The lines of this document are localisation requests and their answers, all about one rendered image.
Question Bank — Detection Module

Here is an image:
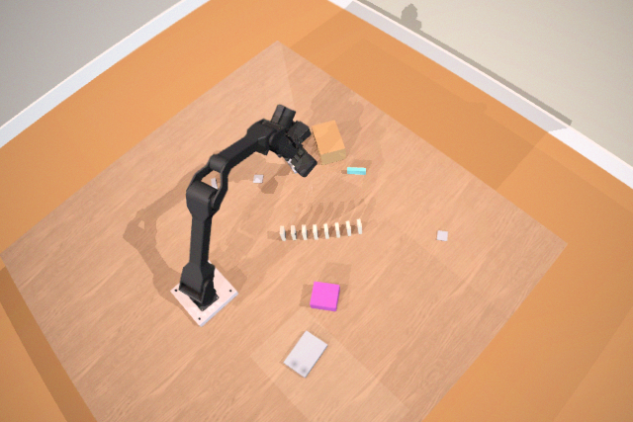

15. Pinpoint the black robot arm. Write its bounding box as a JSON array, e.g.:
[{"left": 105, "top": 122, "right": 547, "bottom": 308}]
[{"left": 178, "top": 105, "right": 311, "bottom": 312}]

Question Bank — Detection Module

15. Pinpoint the small teal block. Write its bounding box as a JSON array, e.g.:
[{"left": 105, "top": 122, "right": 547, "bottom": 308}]
[{"left": 347, "top": 167, "right": 366, "bottom": 175}]

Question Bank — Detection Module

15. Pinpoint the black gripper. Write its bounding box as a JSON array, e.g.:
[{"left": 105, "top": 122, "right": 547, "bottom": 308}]
[{"left": 275, "top": 134, "right": 317, "bottom": 177}]

